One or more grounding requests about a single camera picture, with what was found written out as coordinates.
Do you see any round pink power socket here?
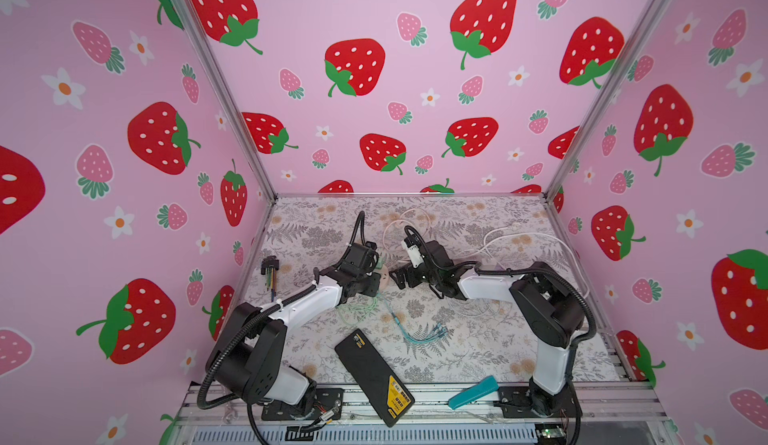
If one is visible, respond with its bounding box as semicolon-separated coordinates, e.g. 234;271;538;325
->
377;266;390;293

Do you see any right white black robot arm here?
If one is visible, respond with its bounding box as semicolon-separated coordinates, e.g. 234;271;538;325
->
389;240;596;417

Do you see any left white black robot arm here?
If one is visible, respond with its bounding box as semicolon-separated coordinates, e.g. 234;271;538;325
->
197;241;381;416

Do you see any hex key set holder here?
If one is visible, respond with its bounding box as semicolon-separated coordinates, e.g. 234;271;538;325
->
260;255;280;300

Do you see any black rectangular case yellow label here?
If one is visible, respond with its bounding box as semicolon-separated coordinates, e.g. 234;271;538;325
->
334;329;415;428

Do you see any pink socket power cable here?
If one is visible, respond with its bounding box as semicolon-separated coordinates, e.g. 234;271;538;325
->
381;204;439;254

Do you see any white power strip cable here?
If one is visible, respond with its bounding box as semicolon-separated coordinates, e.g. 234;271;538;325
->
479;224;592;302

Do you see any teal plastic handle tool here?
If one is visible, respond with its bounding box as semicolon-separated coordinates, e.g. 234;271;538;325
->
447;376;499;410

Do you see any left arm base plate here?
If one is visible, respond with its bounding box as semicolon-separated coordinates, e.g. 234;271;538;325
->
260;387;344;422

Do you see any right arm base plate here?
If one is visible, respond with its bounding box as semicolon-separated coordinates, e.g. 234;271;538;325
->
493;386;583;419

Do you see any aluminium front rail frame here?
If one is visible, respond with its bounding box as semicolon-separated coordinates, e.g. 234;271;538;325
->
168;382;682;444

